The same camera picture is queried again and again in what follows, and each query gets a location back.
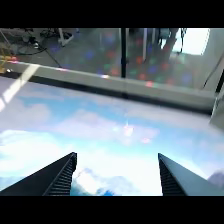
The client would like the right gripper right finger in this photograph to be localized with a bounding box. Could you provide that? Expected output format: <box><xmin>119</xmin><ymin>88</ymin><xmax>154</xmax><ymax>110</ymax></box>
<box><xmin>157</xmin><ymin>152</ymin><xmax>224</xmax><ymax>197</ymax></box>

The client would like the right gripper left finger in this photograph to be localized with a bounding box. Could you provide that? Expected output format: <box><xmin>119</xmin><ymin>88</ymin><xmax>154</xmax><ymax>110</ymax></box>
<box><xmin>0</xmin><ymin>151</ymin><xmax>78</xmax><ymax>197</ymax></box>

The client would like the black stand pole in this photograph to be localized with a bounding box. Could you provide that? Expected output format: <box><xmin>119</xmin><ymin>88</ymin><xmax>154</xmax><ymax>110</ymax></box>
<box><xmin>120</xmin><ymin>28</ymin><xmax>128</xmax><ymax>79</ymax></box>

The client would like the silver frame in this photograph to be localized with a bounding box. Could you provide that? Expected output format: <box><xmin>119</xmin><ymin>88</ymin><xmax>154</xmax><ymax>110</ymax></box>
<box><xmin>0</xmin><ymin>59</ymin><xmax>224</xmax><ymax>132</ymax></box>

